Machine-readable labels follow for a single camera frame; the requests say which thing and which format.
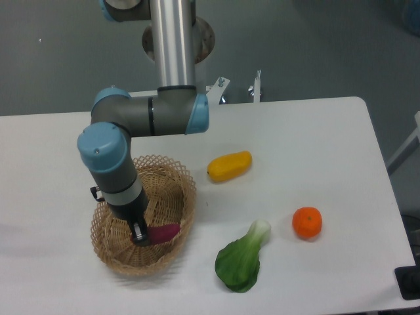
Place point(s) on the black box at table edge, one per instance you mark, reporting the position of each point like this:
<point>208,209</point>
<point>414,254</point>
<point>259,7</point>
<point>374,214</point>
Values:
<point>408,282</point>

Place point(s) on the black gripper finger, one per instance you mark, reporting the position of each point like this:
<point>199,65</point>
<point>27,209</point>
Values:
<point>139,232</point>

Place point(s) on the orange tangerine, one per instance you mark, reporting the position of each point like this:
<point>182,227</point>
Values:
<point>307,222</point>

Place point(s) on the green bok choy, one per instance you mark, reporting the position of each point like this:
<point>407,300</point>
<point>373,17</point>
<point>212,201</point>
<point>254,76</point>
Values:
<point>237,265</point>

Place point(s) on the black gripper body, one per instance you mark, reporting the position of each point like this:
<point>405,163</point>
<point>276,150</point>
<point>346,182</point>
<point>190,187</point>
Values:
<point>128,205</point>

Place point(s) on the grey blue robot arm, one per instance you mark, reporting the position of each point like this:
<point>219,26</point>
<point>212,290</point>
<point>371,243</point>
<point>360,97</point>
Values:
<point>117,118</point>

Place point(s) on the woven wicker basket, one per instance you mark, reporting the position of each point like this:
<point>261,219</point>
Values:
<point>171,193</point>

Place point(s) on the purple sweet potato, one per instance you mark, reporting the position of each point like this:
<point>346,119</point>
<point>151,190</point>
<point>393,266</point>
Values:
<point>163,234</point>

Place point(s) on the white metal base frame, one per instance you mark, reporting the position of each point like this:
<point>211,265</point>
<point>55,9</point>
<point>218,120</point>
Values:
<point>216,93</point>

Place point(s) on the white frame at right edge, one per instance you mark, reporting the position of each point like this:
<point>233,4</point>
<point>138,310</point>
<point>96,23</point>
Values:
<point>405,150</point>

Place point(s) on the yellow papaya fruit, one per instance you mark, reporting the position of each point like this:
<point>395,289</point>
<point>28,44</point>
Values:
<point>229,166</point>

